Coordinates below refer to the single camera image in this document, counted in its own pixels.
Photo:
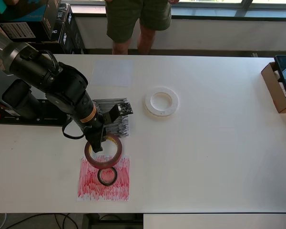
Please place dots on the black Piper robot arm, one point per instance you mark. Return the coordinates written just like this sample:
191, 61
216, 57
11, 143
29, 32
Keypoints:
50, 78

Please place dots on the small grey wall fixture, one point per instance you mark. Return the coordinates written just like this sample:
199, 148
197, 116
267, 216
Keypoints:
255, 55

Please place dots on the wrist camera board on bracket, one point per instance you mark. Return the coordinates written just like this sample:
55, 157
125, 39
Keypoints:
125, 109

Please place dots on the white tape roll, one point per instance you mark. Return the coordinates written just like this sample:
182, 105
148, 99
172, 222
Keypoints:
160, 113

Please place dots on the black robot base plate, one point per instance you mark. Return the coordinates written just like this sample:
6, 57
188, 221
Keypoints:
41, 112

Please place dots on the red 3M tape roll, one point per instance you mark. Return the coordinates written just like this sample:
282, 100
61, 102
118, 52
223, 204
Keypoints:
102, 164

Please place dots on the red scribbled paper sheet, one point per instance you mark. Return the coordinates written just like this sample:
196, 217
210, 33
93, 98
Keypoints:
119, 188

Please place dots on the large black monitor box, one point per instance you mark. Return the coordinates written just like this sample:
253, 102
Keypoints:
74, 40

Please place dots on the small white object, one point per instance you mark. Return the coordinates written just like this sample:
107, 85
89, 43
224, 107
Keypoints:
277, 76

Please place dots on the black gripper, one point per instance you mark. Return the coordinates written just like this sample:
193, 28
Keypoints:
95, 126

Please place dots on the black box with white label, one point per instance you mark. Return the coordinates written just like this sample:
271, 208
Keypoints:
19, 31

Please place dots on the person in green shorts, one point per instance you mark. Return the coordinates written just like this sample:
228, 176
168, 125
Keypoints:
124, 19

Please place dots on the black tape roll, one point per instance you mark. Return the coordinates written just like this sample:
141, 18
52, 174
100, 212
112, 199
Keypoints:
107, 184

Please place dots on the open brown cardboard box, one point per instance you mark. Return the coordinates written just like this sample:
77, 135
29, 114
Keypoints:
270, 88

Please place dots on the small black monitor box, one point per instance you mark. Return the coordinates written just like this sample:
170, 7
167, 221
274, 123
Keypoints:
57, 33

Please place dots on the blank white paper sheet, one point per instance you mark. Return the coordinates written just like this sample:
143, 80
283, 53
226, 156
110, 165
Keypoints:
109, 72

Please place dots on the black scribbled paper sheet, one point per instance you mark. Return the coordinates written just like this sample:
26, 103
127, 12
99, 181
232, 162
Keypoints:
121, 128

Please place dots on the person's left hand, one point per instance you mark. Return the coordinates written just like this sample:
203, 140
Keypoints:
173, 1

